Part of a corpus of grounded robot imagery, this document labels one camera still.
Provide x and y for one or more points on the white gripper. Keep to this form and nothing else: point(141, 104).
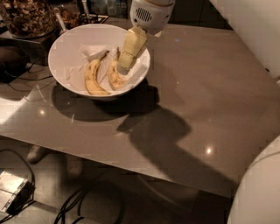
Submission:
point(151, 17)

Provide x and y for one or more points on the spotted yellow banana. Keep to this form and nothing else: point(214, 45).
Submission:
point(115, 79)

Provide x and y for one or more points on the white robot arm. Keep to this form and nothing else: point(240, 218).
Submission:
point(216, 125)

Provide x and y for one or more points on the white ceramic bowl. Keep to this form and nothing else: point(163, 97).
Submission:
point(65, 51)

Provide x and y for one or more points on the left yellow banana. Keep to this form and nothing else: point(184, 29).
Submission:
point(91, 74)

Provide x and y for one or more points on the dark snack tray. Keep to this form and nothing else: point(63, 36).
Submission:
point(72, 17)

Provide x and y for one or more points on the white paper napkin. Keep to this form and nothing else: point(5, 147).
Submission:
point(75, 75)

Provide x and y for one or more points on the glass jar of nuts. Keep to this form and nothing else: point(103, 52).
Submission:
point(27, 19)

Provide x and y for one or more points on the dark object left edge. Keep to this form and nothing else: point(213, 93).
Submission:
point(13, 63)

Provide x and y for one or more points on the silver box on floor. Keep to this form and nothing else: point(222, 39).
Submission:
point(14, 192)

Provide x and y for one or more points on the white utensil handle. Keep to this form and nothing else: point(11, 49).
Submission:
point(63, 27)

